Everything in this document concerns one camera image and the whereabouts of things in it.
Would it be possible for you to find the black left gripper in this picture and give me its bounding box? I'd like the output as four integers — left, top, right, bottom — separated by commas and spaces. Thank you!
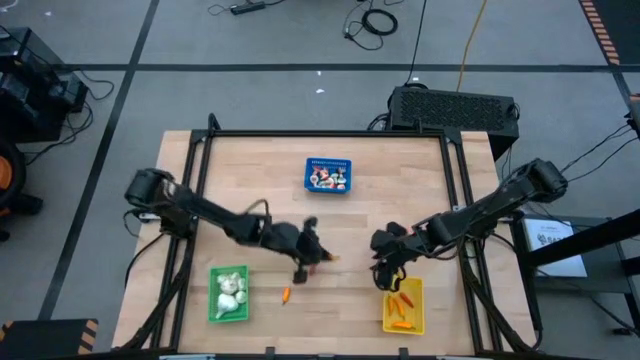
259, 215, 330, 286

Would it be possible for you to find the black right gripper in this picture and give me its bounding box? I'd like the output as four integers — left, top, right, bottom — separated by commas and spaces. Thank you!
369, 221, 426, 292

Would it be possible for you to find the yellow plastic basket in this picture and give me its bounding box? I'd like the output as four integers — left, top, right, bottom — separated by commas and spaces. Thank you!
382, 274, 426, 336

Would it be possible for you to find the blue plastic basket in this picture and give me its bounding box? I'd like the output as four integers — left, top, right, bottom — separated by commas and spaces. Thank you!
303, 156, 353, 195

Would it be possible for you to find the green plastic basket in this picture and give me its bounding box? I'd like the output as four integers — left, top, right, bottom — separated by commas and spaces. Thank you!
207, 264, 250, 324

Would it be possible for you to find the black computer case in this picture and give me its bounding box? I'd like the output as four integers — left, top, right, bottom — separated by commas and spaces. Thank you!
387, 84, 520, 162

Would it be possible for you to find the white paper sheet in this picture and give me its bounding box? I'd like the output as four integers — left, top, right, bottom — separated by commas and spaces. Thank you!
523, 218, 589, 279

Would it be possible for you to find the black metal stand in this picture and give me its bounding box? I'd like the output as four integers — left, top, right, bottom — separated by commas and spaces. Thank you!
509, 207, 640, 336

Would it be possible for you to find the black power strip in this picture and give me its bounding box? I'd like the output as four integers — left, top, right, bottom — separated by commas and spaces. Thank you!
228, 1, 267, 16

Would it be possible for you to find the hazard striped black mat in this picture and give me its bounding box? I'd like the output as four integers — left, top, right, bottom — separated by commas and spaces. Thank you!
0, 318, 100, 360
578, 0, 640, 67

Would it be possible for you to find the orange black wheeled machine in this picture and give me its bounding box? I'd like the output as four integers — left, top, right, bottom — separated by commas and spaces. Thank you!
0, 142, 45, 241

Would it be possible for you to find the black equipment cart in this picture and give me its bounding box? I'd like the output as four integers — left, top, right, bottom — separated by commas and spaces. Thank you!
0, 25, 90, 144

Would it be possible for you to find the coiled black cable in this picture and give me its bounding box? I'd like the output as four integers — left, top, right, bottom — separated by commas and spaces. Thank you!
342, 0, 400, 52

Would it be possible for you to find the yellow floor cable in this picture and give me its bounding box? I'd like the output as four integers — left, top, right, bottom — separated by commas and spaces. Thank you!
456, 0, 489, 92

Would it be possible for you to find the long black floor cable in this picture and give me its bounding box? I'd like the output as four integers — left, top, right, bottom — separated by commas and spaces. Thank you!
404, 0, 429, 86

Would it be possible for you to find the thin black floor cable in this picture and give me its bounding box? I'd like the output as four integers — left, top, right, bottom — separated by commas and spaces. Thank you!
562, 122, 640, 186

